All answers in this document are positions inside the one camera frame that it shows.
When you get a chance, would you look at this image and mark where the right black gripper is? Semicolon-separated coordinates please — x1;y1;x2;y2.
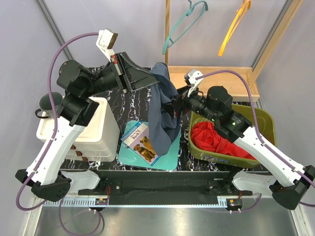
159;84;219;123

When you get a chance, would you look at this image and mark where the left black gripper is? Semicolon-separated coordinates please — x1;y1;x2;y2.
83;51;162;97

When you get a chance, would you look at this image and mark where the navy blue tank top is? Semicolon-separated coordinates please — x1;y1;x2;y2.
148;62;181;155

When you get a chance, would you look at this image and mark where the red tank top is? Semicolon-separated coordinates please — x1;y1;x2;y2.
190;121;255;160

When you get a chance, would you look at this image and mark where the teal wire hanger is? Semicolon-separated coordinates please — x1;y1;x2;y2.
161;0;210;56

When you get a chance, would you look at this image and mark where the orange hanger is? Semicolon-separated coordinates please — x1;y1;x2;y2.
218;0;252;57

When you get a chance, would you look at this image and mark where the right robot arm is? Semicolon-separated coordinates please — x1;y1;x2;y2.
172;86;315;210

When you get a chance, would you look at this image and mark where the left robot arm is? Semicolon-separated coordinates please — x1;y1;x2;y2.
15;52;158;202

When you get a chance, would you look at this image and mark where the dog picture book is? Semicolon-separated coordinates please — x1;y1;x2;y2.
121;121;160;167

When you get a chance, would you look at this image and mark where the wooden clothes rack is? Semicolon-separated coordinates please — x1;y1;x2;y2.
162;0;302;101

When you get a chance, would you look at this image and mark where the white plastic storage box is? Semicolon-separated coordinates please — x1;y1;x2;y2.
36;97;121;163

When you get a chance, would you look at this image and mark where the teal cutting mat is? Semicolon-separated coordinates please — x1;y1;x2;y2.
118;134;181;171

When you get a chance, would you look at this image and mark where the olive green plastic basket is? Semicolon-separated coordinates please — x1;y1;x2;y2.
188;108;277;171

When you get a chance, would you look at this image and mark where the dark green metal mug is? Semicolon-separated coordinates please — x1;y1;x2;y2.
35;92;63;119

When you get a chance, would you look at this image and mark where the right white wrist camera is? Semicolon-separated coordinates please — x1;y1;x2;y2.
184;69;203;97

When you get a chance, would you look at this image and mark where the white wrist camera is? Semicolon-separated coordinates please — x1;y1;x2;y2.
184;69;203;97
95;29;118;61

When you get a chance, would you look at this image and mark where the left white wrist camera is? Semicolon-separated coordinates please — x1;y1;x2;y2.
95;29;118;61

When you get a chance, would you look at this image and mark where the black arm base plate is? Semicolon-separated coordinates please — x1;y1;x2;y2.
78;170;252;207

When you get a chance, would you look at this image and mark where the aluminium rail frame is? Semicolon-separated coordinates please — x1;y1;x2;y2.
22;177;315;236

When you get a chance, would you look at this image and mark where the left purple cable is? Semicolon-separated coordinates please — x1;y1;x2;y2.
16;31;105;236

